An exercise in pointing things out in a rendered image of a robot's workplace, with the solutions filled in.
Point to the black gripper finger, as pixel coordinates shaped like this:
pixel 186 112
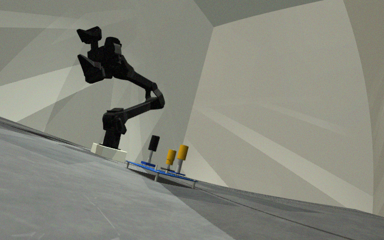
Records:
pixel 89 67
pixel 87 35

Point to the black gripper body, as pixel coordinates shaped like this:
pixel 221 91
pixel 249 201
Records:
pixel 96 54

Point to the blue circuit board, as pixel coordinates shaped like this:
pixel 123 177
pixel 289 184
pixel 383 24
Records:
pixel 182 153

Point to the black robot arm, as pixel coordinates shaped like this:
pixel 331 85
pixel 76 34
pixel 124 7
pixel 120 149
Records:
pixel 114 120

